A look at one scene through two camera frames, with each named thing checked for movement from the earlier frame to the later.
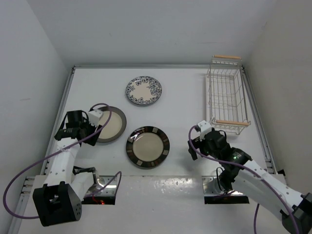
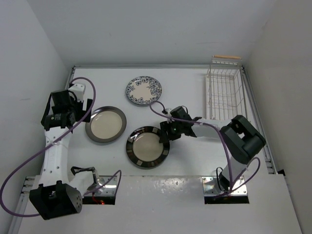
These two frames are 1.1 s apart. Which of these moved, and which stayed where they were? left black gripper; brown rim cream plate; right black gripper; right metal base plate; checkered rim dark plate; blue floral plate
Moved: right black gripper; left black gripper
Stayed: checkered rim dark plate; brown rim cream plate; blue floral plate; right metal base plate
